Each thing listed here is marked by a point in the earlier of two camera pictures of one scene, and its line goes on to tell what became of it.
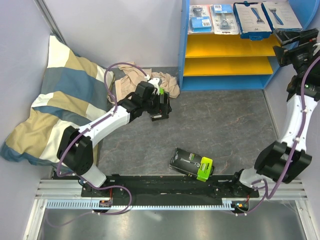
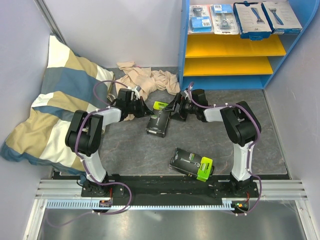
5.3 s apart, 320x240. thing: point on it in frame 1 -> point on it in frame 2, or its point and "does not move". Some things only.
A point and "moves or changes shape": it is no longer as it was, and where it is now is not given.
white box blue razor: x=250 y=21 does not move
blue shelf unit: x=219 y=62 does not move
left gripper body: x=154 y=104 -> x=136 y=108
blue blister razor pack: x=200 y=19 does not move
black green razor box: x=192 y=163 does not move
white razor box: x=281 y=16 does not move
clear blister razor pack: x=224 y=19 does not move
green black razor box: x=165 y=108 moves or changes shape
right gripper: x=307 y=38 -> x=180 y=100
